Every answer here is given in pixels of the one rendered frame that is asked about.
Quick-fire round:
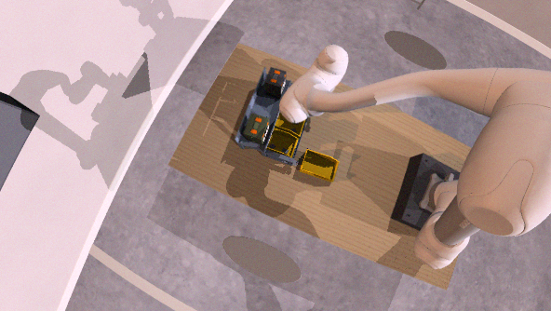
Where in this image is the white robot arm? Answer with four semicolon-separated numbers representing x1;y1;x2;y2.
279;45;551;269

